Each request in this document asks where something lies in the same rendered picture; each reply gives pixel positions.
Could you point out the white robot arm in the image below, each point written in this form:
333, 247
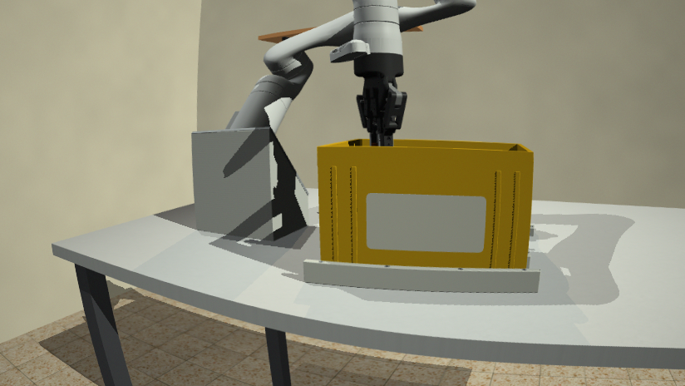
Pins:
379, 24

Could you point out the yellow crate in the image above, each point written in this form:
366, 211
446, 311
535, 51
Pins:
428, 207

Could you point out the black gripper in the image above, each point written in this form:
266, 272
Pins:
379, 70

